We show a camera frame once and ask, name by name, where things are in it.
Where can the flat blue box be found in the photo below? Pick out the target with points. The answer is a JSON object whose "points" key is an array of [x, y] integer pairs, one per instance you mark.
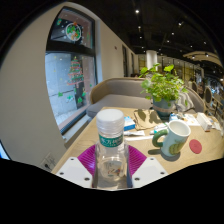
{"points": [[129, 123]]}

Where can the white and orange box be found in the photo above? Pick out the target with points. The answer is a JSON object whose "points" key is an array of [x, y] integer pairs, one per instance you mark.
{"points": [[204, 121]]}

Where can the grey curved sofa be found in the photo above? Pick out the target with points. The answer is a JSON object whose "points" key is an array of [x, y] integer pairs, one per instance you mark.
{"points": [[113, 96]]}

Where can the white wall outlet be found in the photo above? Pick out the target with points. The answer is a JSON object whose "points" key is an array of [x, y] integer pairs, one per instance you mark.
{"points": [[48, 162]]}

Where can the clear plastic water bottle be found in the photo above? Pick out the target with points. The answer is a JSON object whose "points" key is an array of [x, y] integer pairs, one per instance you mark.
{"points": [[111, 160]]}

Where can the group of ceiling lights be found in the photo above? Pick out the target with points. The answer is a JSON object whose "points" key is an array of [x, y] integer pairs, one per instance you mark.
{"points": [[180, 23]]}

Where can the green potted plant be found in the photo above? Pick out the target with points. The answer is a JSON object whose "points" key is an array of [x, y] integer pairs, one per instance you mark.
{"points": [[163, 86]]}

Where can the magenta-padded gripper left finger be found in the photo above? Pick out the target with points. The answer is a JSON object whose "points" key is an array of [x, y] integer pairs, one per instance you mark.
{"points": [[75, 170]]}

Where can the white paper slip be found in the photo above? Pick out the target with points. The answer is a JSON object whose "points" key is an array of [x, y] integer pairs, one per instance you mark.
{"points": [[133, 133]]}

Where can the window with festive stickers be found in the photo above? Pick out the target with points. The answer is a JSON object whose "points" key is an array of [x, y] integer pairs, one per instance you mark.
{"points": [[68, 70]]}

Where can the small blue and white carton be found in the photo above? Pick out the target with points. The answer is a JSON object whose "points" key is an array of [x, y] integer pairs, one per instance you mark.
{"points": [[173, 117]]}

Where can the flat round red coaster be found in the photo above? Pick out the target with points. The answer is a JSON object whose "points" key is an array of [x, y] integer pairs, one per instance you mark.
{"points": [[195, 146]]}

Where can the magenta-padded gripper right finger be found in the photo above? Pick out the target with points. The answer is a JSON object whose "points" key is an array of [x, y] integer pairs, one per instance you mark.
{"points": [[148, 170]]}

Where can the grey zigzag striped cushion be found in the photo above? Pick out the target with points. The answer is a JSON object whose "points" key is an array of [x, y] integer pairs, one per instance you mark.
{"points": [[187, 101]]}

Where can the printed white leaflet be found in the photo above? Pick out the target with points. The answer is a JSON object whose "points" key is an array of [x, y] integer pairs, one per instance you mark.
{"points": [[191, 119]]}

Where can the group of dining chairs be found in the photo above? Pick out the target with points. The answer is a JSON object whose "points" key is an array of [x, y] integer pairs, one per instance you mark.
{"points": [[210, 96]]}

